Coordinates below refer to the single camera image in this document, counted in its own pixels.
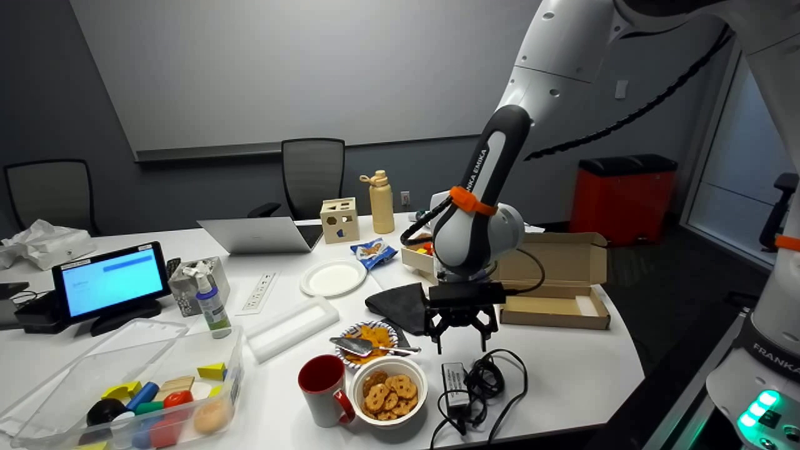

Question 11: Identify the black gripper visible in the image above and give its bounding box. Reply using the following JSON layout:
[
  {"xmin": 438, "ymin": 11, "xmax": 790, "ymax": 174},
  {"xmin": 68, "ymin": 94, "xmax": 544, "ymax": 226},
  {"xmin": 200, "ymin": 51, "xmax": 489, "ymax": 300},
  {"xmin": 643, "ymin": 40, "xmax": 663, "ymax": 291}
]
[{"xmin": 427, "ymin": 282, "xmax": 504, "ymax": 355}]

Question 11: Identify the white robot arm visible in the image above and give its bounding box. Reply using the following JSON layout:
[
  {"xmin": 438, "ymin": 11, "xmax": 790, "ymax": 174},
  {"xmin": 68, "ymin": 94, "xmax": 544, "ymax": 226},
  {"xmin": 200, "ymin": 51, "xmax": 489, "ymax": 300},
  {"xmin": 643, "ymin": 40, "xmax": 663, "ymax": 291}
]
[{"xmin": 435, "ymin": 0, "xmax": 800, "ymax": 404}]

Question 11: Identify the wooden box of toys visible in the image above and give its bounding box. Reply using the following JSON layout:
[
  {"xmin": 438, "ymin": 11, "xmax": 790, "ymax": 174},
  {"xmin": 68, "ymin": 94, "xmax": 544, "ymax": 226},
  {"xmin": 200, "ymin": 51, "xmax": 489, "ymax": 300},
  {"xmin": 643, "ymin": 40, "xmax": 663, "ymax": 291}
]
[{"xmin": 399, "ymin": 240, "xmax": 438, "ymax": 279}]

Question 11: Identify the brown cardboard box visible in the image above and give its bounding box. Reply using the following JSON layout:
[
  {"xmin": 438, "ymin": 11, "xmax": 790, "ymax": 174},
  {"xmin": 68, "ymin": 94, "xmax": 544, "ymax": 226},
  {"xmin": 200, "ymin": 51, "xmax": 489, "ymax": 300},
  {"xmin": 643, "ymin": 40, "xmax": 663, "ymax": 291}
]
[{"xmin": 492, "ymin": 234, "xmax": 610, "ymax": 330}]

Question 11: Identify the grey tissue box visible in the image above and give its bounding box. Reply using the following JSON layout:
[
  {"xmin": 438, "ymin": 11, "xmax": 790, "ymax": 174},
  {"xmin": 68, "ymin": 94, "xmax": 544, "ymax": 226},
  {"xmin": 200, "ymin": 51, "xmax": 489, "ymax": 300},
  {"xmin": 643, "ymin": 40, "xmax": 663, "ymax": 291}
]
[{"xmin": 168, "ymin": 257, "xmax": 229, "ymax": 319}]

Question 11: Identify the black cloth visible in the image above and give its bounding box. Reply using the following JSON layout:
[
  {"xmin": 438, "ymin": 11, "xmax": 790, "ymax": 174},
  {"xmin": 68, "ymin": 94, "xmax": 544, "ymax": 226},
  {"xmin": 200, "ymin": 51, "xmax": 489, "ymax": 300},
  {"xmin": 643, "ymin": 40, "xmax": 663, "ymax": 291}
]
[{"xmin": 365, "ymin": 282, "xmax": 427, "ymax": 336}]

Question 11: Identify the white bowl of pretzels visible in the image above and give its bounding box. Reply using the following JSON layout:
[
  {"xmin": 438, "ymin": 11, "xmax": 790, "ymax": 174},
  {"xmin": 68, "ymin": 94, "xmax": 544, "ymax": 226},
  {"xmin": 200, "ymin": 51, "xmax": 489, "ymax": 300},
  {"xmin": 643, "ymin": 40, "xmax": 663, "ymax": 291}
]
[{"xmin": 349, "ymin": 355, "xmax": 427, "ymax": 444}]

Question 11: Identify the small bowl with spoon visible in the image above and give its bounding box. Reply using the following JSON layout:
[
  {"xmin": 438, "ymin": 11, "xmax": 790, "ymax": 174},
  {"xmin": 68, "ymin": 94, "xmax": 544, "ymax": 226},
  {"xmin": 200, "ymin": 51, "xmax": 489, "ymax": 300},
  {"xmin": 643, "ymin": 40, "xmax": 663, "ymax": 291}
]
[{"xmin": 338, "ymin": 321, "xmax": 397, "ymax": 371}]

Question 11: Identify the blue snack packet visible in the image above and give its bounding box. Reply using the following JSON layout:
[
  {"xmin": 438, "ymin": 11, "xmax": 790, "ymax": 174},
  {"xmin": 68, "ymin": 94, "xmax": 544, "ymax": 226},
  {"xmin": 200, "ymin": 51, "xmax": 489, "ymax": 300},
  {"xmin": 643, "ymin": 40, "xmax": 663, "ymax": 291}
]
[{"xmin": 349, "ymin": 237, "xmax": 397, "ymax": 272}]

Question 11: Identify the white round plate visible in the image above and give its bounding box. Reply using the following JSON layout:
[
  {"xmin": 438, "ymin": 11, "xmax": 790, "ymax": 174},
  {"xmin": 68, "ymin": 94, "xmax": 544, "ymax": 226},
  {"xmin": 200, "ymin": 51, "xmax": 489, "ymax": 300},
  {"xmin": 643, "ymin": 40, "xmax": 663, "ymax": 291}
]
[{"xmin": 299, "ymin": 260, "xmax": 368, "ymax": 300}]

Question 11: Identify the red mug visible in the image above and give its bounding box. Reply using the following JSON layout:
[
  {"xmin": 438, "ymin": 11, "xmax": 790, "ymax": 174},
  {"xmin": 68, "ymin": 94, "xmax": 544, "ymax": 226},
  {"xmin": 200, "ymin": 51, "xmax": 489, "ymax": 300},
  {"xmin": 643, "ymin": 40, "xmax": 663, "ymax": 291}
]
[{"xmin": 297, "ymin": 355, "xmax": 355, "ymax": 429}]

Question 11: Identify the beige water bottle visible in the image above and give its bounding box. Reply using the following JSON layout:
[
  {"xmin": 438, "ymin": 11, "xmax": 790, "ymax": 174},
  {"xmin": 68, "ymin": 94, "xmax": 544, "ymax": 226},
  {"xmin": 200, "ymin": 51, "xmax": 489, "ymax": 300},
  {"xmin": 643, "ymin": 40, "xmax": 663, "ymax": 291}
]
[{"xmin": 362, "ymin": 171, "xmax": 394, "ymax": 235}]

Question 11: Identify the white rectangular tray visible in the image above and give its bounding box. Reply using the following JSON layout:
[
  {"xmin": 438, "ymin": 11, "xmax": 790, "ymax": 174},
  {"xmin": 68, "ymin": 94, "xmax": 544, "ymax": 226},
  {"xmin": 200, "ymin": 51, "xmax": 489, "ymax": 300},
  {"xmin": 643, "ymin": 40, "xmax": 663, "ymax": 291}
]
[{"xmin": 245, "ymin": 302, "xmax": 340, "ymax": 364}]

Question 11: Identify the wooden shape sorter cube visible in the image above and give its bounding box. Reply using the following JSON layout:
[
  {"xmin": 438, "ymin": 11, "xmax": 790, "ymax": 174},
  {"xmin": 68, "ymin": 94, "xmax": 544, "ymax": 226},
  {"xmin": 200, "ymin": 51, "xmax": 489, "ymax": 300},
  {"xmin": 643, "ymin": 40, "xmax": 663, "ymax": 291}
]
[{"xmin": 319, "ymin": 197, "xmax": 359, "ymax": 244}]

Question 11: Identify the red bin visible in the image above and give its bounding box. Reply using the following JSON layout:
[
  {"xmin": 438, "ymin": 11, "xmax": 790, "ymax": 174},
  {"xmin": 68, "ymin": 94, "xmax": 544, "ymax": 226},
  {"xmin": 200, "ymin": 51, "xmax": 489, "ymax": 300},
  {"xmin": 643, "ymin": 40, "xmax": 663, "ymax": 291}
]
[{"xmin": 569, "ymin": 156, "xmax": 677, "ymax": 245}]

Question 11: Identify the black office chair right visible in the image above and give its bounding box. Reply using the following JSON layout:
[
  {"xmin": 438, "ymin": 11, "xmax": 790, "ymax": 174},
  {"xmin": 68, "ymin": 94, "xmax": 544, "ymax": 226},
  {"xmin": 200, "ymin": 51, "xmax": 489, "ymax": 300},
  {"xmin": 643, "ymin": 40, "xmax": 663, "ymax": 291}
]
[{"xmin": 249, "ymin": 139, "xmax": 344, "ymax": 221}]

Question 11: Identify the black office chair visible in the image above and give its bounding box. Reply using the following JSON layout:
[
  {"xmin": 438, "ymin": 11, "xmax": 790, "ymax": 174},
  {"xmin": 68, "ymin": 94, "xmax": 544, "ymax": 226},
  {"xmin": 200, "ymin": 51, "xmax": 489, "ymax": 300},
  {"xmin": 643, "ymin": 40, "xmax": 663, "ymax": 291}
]
[
  {"xmin": 249, "ymin": 139, "xmax": 344, "ymax": 221},
  {"xmin": 4, "ymin": 157, "xmax": 97, "ymax": 234}
]

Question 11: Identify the silver laptop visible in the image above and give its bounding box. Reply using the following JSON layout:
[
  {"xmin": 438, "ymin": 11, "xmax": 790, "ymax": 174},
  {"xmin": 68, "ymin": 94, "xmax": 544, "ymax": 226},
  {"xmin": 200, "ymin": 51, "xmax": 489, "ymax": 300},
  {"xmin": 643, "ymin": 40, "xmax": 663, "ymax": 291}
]
[{"xmin": 200, "ymin": 219, "xmax": 322, "ymax": 255}]

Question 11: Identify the sanitizer spray bottle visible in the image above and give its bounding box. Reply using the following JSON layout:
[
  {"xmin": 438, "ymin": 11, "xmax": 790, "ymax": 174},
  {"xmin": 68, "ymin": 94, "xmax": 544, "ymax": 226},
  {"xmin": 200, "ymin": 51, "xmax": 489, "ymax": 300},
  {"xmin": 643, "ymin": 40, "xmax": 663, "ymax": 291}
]
[{"xmin": 194, "ymin": 269, "xmax": 229, "ymax": 339}]

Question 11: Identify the clear bin of toys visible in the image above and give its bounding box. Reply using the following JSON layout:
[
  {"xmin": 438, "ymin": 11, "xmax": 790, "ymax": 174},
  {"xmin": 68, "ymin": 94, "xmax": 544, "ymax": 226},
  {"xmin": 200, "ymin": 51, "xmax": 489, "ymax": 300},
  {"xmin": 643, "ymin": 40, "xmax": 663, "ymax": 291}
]
[{"xmin": 0, "ymin": 321, "xmax": 242, "ymax": 450}]

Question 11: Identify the tablet with blue screen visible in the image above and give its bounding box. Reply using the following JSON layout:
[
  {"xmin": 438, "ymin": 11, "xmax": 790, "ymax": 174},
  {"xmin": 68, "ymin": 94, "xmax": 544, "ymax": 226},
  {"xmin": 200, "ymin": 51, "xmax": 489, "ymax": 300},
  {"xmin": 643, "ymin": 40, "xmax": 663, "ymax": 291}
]
[{"xmin": 52, "ymin": 244, "xmax": 168, "ymax": 336}]

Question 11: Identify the black office chair far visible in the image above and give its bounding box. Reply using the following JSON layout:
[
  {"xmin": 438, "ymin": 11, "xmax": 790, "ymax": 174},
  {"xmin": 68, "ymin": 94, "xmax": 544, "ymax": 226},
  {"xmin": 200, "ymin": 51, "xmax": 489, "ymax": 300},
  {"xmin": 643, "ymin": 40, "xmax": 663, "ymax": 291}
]
[{"xmin": 4, "ymin": 157, "xmax": 97, "ymax": 234}]

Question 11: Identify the crumpled white plastic bag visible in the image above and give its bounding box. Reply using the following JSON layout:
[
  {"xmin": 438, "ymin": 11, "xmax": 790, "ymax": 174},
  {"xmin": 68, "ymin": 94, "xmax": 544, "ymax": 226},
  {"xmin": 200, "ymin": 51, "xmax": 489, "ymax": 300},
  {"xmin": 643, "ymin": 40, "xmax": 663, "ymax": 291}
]
[{"xmin": 0, "ymin": 221, "xmax": 95, "ymax": 270}]

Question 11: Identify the aluminium frame stand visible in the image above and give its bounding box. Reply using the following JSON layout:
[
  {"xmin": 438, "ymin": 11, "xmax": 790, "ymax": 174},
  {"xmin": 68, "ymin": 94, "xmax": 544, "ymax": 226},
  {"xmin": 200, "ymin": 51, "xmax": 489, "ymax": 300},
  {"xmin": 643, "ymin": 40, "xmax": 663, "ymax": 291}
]
[{"xmin": 643, "ymin": 314, "xmax": 744, "ymax": 450}]

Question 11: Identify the wall whiteboard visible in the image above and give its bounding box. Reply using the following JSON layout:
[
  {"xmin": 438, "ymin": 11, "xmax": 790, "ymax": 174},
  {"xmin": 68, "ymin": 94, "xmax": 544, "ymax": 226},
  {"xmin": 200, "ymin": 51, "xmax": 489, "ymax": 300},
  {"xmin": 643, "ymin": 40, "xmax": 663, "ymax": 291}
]
[{"xmin": 70, "ymin": 0, "xmax": 538, "ymax": 162}]

